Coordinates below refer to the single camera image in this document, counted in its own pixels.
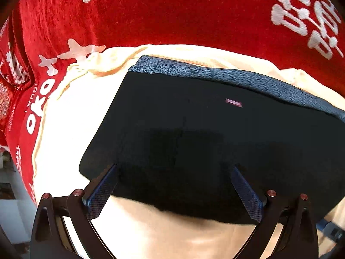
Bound cream satin cushion mat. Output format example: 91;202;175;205
32;44;345;259

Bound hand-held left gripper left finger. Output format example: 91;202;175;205
30;164;119;259

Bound red embroidered pillow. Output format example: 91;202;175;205
0;19;38;146

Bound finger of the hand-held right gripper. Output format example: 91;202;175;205
316;219;340;243

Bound black pants with patterned waistband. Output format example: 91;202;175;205
79;55;345;225

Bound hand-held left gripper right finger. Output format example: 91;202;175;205
230;164;320;259

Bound red printed blanket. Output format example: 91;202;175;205
0;0;345;205

